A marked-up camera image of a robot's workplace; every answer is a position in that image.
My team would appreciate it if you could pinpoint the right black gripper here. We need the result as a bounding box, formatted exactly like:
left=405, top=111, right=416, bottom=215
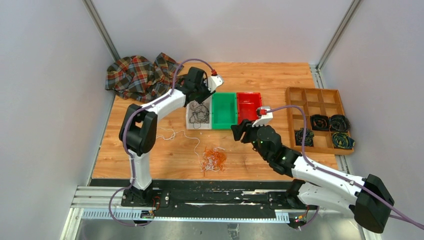
left=231, top=118, right=270, bottom=161

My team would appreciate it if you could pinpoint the black cable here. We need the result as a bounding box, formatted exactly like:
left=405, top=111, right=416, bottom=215
left=188, top=102, right=211, bottom=129

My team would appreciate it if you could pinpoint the white cable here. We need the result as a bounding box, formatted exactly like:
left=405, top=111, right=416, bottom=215
left=156, top=128, right=208, bottom=168

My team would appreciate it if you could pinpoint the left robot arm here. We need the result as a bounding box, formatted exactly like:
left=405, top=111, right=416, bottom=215
left=119, top=67, right=224, bottom=207

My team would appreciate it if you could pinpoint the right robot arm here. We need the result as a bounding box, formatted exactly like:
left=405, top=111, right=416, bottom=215
left=230, top=119, right=395, bottom=234

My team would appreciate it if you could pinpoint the red plastic bin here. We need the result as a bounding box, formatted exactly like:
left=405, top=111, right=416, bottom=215
left=236, top=92, right=262, bottom=124

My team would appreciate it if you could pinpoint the green plastic bin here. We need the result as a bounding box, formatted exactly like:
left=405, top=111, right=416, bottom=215
left=211, top=92, right=238, bottom=130

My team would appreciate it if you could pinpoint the white plastic bin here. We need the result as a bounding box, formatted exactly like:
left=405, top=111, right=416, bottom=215
left=185, top=96, right=212, bottom=130

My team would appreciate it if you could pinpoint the plaid cloth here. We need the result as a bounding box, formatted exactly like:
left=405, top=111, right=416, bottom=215
left=104, top=52, right=179, bottom=103

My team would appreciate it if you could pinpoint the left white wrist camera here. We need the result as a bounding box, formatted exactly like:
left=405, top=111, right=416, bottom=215
left=206, top=74, right=224, bottom=93

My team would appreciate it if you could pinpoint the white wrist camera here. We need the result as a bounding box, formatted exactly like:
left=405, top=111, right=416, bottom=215
left=206, top=74, right=224, bottom=93
left=252, top=106, right=273, bottom=127

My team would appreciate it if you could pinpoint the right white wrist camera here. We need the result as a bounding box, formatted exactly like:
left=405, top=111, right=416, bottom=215
left=252, top=106, right=273, bottom=127

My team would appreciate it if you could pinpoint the dark patterned coiled strap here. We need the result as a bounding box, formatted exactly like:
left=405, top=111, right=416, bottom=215
left=294, top=127, right=315, bottom=147

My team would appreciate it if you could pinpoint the black coiled strap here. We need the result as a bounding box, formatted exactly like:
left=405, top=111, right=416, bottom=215
left=329, top=114, right=351, bottom=133
left=309, top=114, right=331, bottom=132

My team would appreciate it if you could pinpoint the green patterned coiled strap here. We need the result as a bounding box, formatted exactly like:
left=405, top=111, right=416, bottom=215
left=331, top=131, right=356, bottom=149

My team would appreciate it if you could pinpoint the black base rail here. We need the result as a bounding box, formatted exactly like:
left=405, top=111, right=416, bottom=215
left=89, top=178, right=317, bottom=221

